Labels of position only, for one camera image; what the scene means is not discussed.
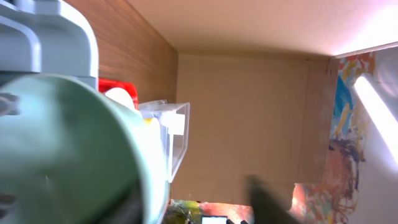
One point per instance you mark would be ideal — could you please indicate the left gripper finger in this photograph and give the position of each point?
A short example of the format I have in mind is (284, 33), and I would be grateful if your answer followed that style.
(266, 209)

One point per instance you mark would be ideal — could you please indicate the green bowl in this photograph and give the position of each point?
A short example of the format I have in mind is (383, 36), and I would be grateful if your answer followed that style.
(69, 154)

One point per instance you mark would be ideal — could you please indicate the yellow plastic cup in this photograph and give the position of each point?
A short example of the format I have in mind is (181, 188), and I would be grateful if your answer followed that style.
(148, 120)

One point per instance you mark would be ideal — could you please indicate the grey dishwasher rack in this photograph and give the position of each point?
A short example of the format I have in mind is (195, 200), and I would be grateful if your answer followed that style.
(47, 36)

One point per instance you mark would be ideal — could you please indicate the clear plastic bin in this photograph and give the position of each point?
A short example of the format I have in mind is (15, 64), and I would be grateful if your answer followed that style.
(173, 120)

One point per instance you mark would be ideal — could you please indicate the light blue plate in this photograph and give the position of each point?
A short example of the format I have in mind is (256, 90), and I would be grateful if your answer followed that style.
(120, 96)

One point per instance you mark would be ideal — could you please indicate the red plastic tray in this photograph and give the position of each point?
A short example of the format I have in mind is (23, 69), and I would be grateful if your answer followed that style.
(107, 84)

